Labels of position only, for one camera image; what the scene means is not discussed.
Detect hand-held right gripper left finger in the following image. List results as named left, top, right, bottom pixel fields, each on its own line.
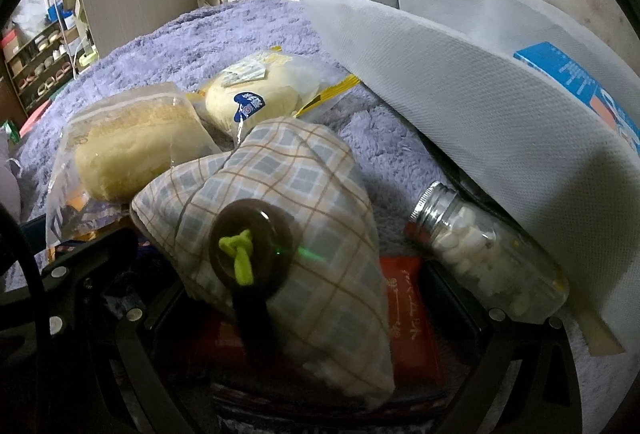
left=42, top=234, right=211, bottom=434

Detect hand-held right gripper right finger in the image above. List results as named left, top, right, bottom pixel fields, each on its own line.
left=422, top=259, right=573, bottom=434

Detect red-orange snack packet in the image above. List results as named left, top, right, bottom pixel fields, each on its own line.
left=377, top=255, right=448, bottom=385

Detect clear bottle of white tablets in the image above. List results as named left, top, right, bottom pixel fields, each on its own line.
left=405, top=181, right=571, bottom=322

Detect flaky bread packet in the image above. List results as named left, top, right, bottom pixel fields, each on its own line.
left=46, top=82, right=223, bottom=260

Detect plaid cloth pouch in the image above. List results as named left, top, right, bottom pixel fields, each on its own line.
left=130, top=117, right=396, bottom=410

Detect grey fabric storage box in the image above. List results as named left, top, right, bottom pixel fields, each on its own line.
left=291, top=0, right=640, bottom=357

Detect round bun packet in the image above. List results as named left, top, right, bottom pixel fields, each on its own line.
left=192, top=45, right=361, bottom=147

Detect white plastic bag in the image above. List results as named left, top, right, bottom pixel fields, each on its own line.
left=0, top=134, right=22, bottom=217

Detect pink box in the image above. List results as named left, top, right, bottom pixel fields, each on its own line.
left=20, top=99, right=51, bottom=135

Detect blue carton box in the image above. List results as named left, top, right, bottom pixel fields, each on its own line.
left=512, top=42, right=640, bottom=155

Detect wooden shelf rack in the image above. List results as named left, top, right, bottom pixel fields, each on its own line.
left=2, top=19, right=83, bottom=115

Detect purple fleece blanket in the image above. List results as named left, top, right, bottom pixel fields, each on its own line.
left=10, top=0, right=640, bottom=434

